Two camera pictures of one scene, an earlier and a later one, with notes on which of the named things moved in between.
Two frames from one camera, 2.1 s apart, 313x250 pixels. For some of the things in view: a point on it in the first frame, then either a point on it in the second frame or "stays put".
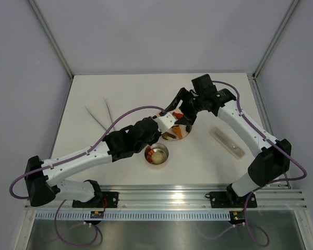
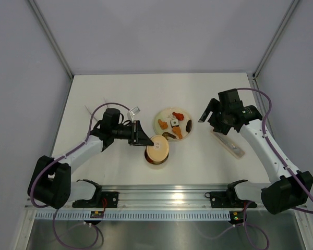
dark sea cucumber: x=189 y=128 stays put
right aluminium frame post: x=275 y=37 stays put
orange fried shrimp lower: x=177 y=130 stays put
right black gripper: x=189 y=117 → x=220 y=128
